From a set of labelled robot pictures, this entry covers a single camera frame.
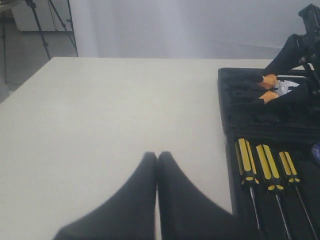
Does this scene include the black plastic tool case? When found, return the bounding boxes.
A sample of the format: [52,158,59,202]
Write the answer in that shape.
[218,68,320,240]

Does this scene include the black tripod stand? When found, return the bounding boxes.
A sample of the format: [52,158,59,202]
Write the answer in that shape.
[0,0,80,85]

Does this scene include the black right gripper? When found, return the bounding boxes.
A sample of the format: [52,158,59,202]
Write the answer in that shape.
[263,4,320,106]

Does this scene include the white backdrop curtain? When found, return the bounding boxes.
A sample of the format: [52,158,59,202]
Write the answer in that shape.
[70,0,310,59]

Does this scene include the large yellow black screwdriver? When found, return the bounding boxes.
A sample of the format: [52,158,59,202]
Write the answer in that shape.
[234,138,262,231]

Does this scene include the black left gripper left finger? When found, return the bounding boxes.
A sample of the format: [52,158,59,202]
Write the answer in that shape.
[55,152,157,240]

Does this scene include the orange black combination pliers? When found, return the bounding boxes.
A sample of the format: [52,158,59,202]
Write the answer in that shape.
[228,73,279,108]

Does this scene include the medium yellow black screwdriver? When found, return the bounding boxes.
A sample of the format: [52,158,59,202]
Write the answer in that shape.
[256,144,294,240]

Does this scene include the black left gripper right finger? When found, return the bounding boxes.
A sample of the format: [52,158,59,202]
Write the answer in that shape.
[157,151,250,240]

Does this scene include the small yellow black screwdriver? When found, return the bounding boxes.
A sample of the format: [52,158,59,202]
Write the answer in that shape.
[278,151,319,240]

